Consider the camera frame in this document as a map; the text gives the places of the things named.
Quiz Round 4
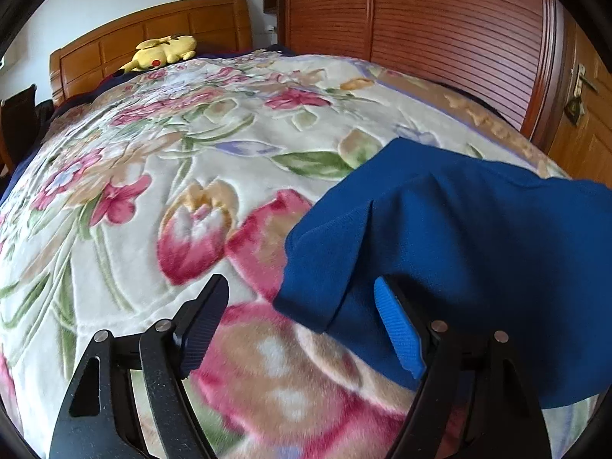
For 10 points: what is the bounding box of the wooden bed headboard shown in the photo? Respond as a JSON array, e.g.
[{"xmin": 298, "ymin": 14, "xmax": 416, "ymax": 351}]
[{"xmin": 49, "ymin": 0, "xmax": 253, "ymax": 106}]

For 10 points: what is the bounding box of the wooden slatted wardrobe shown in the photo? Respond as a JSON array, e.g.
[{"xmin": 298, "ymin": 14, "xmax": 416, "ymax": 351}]
[{"xmin": 263, "ymin": 0, "xmax": 567, "ymax": 149}]

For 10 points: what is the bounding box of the brass door handle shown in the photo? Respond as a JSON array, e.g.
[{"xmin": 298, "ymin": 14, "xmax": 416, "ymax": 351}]
[{"xmin": 565, "ymin": 63, "xmax": 598, "ymax": 125}]

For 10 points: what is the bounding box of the blue blazer jacket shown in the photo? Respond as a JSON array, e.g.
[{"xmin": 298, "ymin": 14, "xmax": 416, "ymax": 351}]
[{"xmin": 273, "ymin": 138, "xmax": 605, "ymax": 409}]

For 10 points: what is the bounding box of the wooden chair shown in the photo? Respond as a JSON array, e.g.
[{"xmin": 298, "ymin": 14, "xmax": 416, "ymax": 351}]
[{"xmin": 0, "ymin": 84, "xmax": 38, "ymax": 175}]

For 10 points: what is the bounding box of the floral blanket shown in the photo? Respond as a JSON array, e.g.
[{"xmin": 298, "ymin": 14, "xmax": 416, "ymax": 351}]
[{"xmin": 0, "ymin": 50, "xmax": 598, "ymax": 459}]

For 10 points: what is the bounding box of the yellow plush toy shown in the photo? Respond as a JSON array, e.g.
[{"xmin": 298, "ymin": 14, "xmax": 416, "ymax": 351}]
[{"xmin": 119, "ymin": 34, "xmax": 198, "ymax": 73}]

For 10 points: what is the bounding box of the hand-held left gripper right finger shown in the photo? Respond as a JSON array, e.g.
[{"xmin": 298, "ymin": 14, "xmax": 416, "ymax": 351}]
[{"xmin": 374, "ymin": 275, "xmax": 555, "ymax": 459}]

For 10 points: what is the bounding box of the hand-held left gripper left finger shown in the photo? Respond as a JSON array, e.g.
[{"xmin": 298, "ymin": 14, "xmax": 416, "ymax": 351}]
[{"xmin": 48, "ymin": 273, "xmax": 230, "ymax": 459}]

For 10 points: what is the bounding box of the wooden door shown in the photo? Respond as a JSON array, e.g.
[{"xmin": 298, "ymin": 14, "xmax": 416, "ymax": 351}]
[{"xmin": 545, "ymin": 14, "xmax": 612, "ymax": 182}]

